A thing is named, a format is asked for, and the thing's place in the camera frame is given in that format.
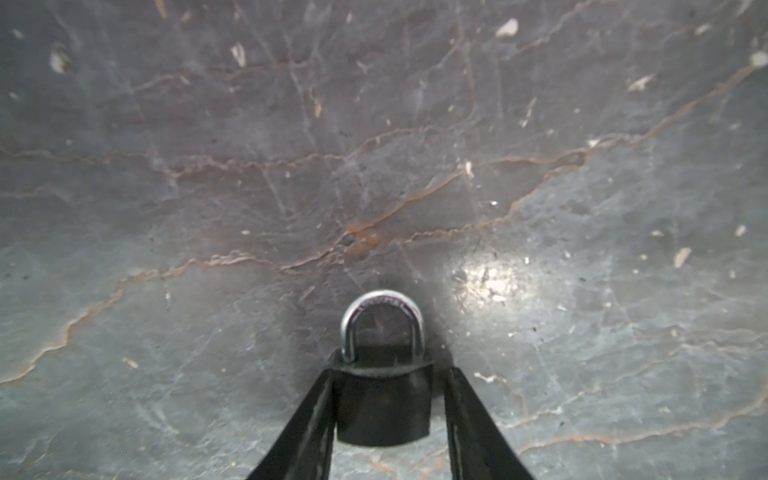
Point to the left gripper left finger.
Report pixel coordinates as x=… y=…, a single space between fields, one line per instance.
x=303 y=450

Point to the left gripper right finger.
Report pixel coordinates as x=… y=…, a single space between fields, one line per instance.
x=477 y=448

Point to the black padlock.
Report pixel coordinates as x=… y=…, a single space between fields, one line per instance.
x=383 y=393

